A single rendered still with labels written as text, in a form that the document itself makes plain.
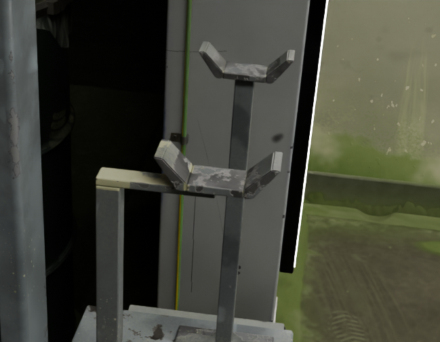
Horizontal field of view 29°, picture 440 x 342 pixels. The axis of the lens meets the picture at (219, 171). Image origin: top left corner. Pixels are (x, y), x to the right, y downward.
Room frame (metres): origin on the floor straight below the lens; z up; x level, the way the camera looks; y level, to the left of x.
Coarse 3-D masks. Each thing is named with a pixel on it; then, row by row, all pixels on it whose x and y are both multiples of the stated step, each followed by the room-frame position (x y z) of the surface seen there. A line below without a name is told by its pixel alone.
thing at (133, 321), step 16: (128, 320) 0.72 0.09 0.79; (144, 320) 0.73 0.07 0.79; (160, 320) 0.73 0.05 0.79; (176, 320) 0.73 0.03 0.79; (192, 320) 0.73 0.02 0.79; (208, 320) 0.73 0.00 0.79; (80, 336) 0.69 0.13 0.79; (128, 336) 0.70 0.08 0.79; (144, 336) 0.70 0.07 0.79; (160, 336) 0.70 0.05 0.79; (272, 336) 0.71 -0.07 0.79; (288, 336) 0.72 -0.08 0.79
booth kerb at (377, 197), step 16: (320, 176) 2.31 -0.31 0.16; (336, 176) 2.31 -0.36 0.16; (352, 176) 2.30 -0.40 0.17; (304, 192) 2.31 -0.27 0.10; (320, 192) 2.31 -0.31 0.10; (336, 192) 2.31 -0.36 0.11; (352, 192) 2.30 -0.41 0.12; (368, 192) 2.30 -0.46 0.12; (384, 192) 2.29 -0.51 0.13; (400, 192) 2.29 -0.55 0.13; (416, 192) 2.28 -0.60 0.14; (432, 192) 2.28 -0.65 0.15; (368, 208) 2.29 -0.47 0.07; (384, 208) 2.29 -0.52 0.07; (400, 208) 2.29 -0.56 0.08; (416, 208) 2.28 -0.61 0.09; (432, 208) 2.28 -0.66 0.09
